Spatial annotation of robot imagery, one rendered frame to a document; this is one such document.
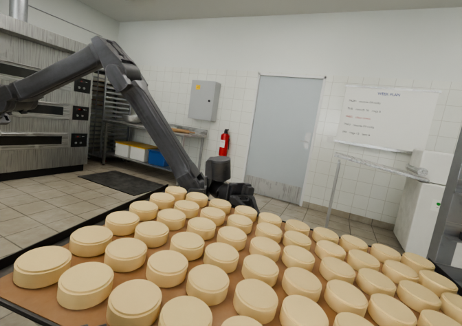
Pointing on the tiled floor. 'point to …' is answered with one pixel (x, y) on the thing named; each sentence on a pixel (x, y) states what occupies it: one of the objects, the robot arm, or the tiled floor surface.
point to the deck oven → (31, 165)
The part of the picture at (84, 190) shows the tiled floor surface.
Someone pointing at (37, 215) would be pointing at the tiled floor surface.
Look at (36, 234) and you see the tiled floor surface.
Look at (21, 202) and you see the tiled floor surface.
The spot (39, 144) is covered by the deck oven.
